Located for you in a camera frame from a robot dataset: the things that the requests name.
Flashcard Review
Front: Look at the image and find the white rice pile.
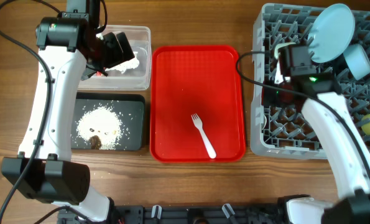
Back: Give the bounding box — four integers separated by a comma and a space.
75, 105, 130, 150

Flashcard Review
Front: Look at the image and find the black cable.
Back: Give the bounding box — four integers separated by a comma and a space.
235, 51, 370, 215
0, 0, 108, 224

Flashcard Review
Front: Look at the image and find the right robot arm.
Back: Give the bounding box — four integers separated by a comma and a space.
262, 45, 370, 223

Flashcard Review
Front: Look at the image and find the red serving tray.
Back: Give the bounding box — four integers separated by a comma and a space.
150, 45, 246, 163

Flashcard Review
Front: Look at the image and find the light blue plate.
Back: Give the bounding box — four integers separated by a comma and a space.
307, 3, 355, 63

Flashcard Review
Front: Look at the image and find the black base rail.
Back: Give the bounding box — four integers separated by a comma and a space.
57, 203, 297, 224

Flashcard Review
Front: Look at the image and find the light blue bowl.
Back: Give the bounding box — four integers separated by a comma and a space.
343, 44, 370, 80

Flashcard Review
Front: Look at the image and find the right black cable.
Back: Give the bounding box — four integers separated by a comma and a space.
235, 51, 370, 215

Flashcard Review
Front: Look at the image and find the white tissue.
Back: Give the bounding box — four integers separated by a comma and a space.
105, 52, 140, 73

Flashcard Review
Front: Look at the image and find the clear plastic bin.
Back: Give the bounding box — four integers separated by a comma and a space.
78, 25, 152, 91

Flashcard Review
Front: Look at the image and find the brown food chunk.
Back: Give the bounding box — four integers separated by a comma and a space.
89, 136, 101, 150

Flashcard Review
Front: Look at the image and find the grey dishwasher rack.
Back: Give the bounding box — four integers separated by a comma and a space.
250, 3, 370, 159

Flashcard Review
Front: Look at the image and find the white plastic fork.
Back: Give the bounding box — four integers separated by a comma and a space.
191, 114, 217, 159

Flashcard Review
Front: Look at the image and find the black plastic tray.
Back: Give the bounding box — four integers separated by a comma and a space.
71, 93, 145, 151

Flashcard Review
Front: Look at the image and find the left black cable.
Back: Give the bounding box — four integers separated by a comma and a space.
0, 0, 108, 224

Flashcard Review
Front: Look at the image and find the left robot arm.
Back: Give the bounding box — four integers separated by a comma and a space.
1, 1, 134, 223

